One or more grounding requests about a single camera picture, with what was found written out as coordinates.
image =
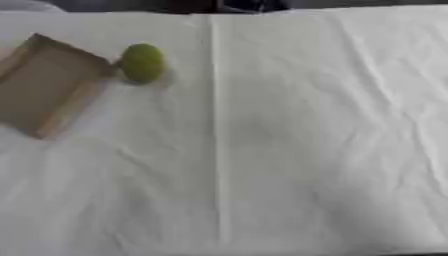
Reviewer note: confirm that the tan cardboard box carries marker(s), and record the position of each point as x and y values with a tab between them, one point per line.
41	86

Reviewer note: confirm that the green round toy fruit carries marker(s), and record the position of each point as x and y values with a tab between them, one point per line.
142	62

